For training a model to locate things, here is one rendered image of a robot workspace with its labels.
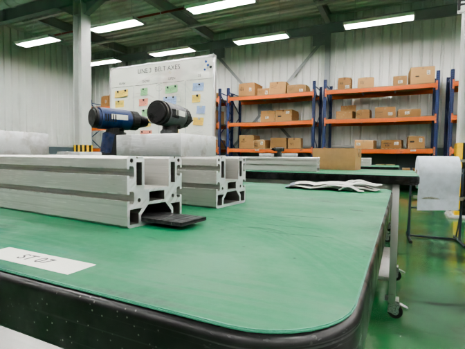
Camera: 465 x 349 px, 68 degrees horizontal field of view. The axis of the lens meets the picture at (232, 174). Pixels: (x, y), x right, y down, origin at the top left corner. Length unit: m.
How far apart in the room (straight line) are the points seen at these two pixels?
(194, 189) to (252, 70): 11.69
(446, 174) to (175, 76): 3.02
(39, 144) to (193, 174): 0.30
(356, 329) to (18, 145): 0.62
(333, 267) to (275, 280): 0.06
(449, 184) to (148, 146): 3.64
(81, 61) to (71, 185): 9.01
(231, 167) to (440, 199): 3.56
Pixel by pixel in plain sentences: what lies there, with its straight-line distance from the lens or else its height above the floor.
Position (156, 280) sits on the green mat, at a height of 0.78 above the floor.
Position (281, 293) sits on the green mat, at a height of 0.78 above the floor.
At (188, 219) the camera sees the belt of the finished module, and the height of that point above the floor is 0.79.
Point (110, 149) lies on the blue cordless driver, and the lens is 1.04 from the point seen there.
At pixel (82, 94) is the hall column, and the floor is 2.31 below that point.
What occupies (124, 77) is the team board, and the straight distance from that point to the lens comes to 4.61.
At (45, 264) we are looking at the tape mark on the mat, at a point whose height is 0.78.
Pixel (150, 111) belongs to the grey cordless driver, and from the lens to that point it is 0.86.
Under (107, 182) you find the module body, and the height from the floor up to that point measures 0.83.
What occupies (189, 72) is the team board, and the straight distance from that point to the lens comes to 4.03.
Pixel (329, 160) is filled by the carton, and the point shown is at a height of 0.85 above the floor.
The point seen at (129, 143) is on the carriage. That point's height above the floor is 0.89.
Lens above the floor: 0.87
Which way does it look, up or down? 3 degrees down
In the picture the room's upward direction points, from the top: 1 degrees clockwise
